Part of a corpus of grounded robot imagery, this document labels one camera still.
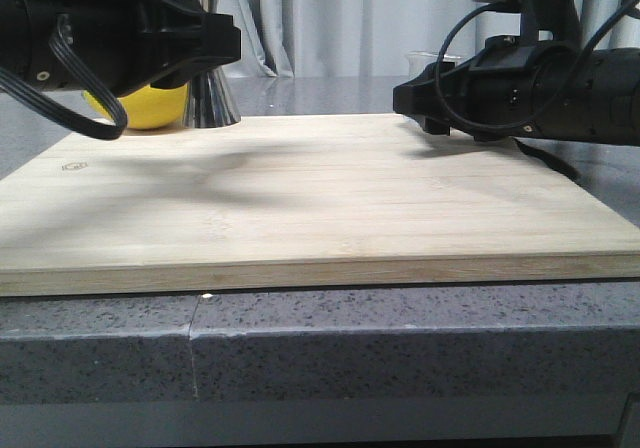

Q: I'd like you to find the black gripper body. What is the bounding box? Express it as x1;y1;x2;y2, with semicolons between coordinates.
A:
0;0;166;97
469;36;639;146

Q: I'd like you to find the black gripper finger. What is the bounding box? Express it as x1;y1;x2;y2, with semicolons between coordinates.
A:
393;60;479;136
137;0;241;88

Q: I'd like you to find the small glass beaker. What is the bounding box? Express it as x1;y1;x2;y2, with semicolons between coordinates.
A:
405;51;462;82

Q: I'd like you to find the steel double jigger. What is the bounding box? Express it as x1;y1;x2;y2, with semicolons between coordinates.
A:
183;0;241;129

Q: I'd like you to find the yellow lemon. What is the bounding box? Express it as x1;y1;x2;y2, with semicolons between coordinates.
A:
82;83;191;131

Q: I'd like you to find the grey curtain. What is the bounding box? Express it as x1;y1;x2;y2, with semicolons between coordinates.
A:
114;0;640;79

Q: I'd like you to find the wooden cutting board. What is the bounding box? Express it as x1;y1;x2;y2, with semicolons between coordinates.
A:
1;114;639;296

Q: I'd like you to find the black board strap handle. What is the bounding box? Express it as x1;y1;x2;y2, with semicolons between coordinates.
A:
513;139;579;181

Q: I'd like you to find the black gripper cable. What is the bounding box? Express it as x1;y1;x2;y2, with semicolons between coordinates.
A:
433;0;640;135
0;13;129;141

